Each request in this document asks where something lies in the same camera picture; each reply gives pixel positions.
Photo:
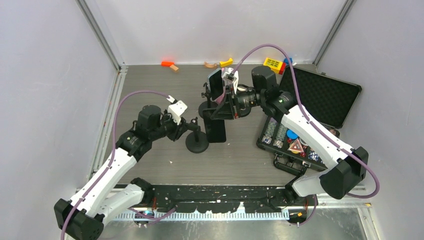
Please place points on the black smartphone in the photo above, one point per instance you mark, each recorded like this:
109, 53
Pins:
214, 128

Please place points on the purple poker chip stack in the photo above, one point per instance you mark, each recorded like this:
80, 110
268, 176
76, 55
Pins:
271, 127

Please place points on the blue round game chip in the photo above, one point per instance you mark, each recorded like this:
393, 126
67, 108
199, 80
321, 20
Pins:
291, 135

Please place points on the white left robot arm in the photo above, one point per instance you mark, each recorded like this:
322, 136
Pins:
85, 215

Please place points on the red triangle game piece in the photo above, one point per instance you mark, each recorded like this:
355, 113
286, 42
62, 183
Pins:
296, 147

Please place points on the black foam-lined case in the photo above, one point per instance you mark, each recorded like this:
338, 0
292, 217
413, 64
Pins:
329, 100

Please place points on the blue-green poker chip stack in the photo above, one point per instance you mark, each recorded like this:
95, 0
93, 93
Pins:
281, 133

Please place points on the yellow toy brick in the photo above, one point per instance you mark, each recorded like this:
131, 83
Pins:
273, 64

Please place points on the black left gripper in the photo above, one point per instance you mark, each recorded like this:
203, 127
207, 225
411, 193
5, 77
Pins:
177, 130

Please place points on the orange wooden block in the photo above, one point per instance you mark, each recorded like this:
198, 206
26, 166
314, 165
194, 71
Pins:
167, 63

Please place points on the red toy brick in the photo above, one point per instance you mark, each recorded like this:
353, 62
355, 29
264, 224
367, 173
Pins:
282, 68

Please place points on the smartphone with clear case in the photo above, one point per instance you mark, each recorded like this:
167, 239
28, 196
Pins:
215, 84

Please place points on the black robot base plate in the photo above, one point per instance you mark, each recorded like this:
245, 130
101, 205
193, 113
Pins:
220, 199

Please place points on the yellow arch block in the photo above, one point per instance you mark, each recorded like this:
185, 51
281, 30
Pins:
226, 63

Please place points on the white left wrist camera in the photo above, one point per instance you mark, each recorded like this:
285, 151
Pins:
176, 108

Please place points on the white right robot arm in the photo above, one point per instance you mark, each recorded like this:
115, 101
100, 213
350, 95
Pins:
345, 166

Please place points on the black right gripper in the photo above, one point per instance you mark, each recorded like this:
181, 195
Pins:
228, 109

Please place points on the tan wooden block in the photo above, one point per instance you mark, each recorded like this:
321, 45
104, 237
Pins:
174, 68

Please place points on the blue toy brick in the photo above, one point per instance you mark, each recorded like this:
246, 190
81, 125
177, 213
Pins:
288, 60

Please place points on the black phone stand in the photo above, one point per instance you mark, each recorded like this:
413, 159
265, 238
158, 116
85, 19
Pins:
196, 141
208, 103

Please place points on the tan arch block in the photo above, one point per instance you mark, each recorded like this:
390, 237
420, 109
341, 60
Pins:
210, 65

